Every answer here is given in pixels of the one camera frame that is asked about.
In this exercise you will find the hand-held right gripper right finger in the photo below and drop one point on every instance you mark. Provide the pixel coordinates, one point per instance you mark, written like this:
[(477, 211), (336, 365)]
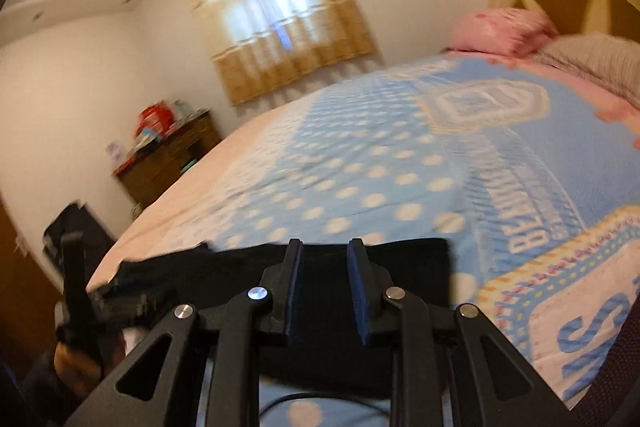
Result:
[(360, 292)]

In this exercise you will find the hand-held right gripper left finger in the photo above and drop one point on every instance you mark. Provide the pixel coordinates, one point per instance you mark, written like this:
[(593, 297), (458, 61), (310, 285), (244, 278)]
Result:
[(295, 287)]

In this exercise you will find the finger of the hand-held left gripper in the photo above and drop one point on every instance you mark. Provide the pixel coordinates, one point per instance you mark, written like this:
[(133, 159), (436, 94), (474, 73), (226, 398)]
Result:
[(120, 304)]

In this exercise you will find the black pants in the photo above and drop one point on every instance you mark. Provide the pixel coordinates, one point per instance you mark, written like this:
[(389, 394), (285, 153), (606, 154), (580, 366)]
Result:
[(325, 307)]

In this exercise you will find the person's left forearm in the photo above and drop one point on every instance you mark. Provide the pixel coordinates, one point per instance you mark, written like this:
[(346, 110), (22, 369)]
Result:
[(45, 397)]

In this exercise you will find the person's left hand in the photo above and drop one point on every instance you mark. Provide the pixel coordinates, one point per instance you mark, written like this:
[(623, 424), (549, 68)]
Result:
[(70, 362)]

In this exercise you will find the brown wooden door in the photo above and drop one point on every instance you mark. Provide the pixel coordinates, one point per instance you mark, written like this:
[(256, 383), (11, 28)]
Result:
[(25, 287)]

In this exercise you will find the black folding chair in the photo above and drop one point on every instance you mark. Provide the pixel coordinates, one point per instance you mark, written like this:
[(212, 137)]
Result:
[(92, 227)]

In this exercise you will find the blue pink printed blanket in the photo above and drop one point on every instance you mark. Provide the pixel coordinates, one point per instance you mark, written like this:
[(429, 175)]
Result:
[(400, 157)]

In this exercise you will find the brown wooden desk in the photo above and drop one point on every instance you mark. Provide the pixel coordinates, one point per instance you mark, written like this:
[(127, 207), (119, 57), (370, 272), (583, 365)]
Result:
[(160, 167)]

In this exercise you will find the red gift box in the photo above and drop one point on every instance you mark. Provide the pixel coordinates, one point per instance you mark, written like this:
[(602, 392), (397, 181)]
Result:
[(152, 117)]

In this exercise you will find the person's dark dotted clothing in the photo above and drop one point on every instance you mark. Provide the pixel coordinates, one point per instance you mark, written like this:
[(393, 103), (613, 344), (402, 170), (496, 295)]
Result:
[(615, 382)]

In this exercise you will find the wide beige floral curtain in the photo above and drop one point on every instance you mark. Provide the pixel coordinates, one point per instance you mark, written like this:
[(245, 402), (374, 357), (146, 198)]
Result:
[(280, 7)]

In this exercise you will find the pink floral pillow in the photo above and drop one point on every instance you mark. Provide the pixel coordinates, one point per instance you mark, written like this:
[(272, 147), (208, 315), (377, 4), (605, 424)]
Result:
[(500, 32)]

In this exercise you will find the striped pillow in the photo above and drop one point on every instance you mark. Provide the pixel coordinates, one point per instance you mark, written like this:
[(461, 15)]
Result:
[(595, 57)]

